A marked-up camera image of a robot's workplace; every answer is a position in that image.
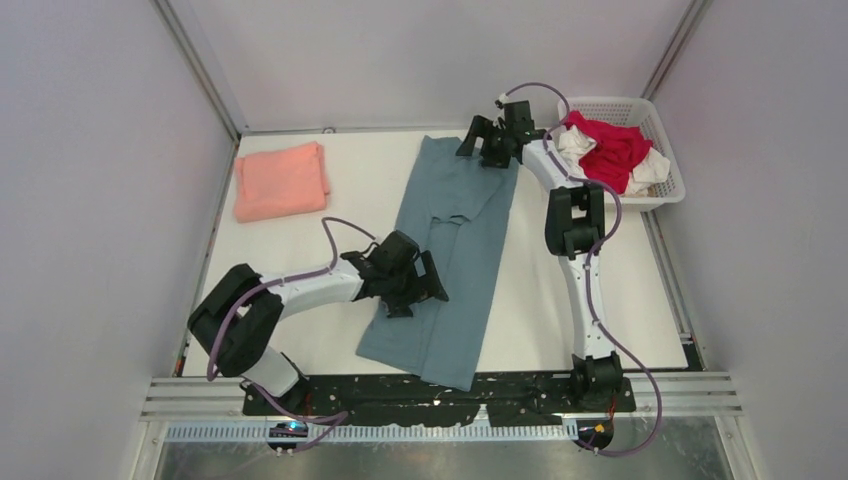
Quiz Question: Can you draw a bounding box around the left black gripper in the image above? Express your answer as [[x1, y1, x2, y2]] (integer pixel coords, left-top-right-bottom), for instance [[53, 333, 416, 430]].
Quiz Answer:
[[382, 251, 447, 317]]

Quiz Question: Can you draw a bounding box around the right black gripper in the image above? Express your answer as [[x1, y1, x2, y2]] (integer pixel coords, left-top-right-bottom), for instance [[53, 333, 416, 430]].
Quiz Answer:
[[454, 115, 511, 170]]

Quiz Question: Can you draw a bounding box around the blue grey t shirt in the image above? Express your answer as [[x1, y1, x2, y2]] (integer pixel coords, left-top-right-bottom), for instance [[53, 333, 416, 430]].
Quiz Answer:
[[356, 136, 518, 391]]

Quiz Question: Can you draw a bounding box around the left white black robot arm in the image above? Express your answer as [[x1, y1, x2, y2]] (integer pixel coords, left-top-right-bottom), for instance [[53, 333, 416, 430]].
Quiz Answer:
[[188, 230, 449, 414]]

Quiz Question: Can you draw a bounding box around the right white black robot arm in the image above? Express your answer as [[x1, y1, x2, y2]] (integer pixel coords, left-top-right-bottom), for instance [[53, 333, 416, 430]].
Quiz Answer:
[[456, 96, 624, 411]]

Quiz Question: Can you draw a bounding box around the red t shirt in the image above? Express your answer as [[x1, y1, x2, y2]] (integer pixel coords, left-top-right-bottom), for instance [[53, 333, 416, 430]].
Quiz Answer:
[[565, 111, 653, 195]]

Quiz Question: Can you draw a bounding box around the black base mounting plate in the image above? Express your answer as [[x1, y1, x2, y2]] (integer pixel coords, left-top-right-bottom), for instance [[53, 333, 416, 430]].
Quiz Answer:
[[277, 371, 636, 427]]

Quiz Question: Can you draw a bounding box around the white plastic laundry basket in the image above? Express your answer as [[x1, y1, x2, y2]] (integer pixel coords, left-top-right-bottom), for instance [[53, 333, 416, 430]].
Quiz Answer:
[[554, 97, 685, 212]]

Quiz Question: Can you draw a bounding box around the white t shirt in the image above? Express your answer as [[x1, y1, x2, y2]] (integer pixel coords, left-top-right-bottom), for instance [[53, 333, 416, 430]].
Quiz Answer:
[[556, 127, 671, 197]]

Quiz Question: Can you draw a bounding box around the folded pink t shirt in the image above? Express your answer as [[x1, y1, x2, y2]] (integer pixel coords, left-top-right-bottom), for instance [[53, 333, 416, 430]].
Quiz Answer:
[[233, 142, 331, 223]]

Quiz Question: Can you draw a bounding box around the aluminium frame rail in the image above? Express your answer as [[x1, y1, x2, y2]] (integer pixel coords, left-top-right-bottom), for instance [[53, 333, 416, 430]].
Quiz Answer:
[[140, 371, 744, 422]]

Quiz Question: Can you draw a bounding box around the white slotted cable duct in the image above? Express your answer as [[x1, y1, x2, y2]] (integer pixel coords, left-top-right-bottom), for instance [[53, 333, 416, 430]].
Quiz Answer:
[[164, 419, 578, 444]]

